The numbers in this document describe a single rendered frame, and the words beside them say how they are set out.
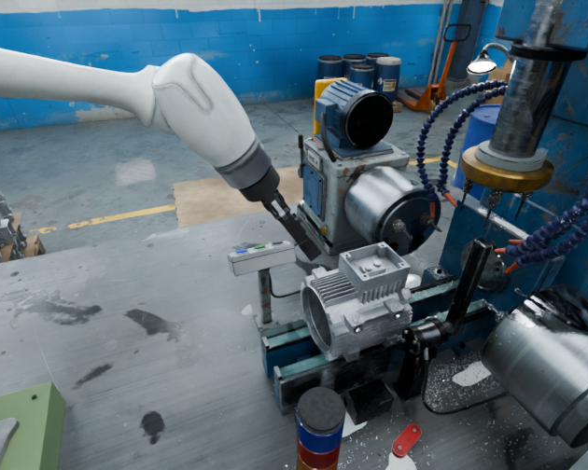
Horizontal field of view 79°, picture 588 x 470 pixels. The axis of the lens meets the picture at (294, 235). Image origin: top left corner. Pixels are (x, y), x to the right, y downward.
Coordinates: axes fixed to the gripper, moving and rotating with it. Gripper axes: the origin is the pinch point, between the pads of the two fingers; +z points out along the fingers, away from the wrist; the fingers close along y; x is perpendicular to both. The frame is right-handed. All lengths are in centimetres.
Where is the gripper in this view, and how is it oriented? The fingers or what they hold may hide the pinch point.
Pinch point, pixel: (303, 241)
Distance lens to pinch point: 76.9
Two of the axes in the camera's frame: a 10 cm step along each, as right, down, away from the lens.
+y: -3.7, -5.3, 7.6
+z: 4.7, 6.0, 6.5
